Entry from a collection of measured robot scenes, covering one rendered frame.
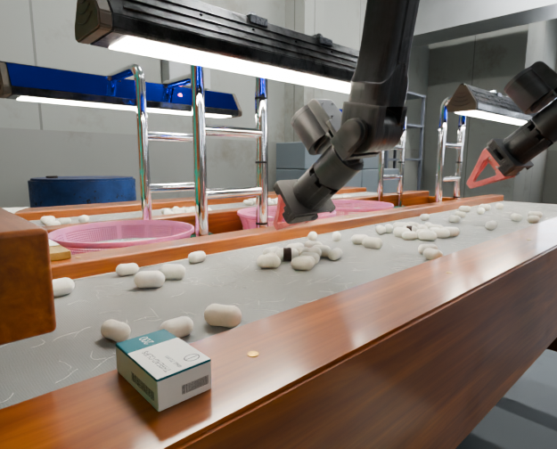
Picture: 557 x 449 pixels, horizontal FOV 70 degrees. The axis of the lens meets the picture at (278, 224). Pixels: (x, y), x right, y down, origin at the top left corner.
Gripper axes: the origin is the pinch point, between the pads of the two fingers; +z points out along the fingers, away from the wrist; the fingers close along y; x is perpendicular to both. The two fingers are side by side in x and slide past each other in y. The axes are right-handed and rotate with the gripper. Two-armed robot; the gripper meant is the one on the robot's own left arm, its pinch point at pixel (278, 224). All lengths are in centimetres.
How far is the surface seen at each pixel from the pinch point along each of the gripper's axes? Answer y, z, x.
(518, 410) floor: -107, 40, 72
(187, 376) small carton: 37.0, -25.1, 20.4
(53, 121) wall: -26, 165, -176
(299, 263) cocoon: 6.3, -6.7, 10.0
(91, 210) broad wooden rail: 8, 61, -43
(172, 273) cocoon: 22.6, -0.2, 4.9
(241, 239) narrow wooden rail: 3.1, 7.1, -1.6
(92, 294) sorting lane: 32.5, 1.8, 4.5
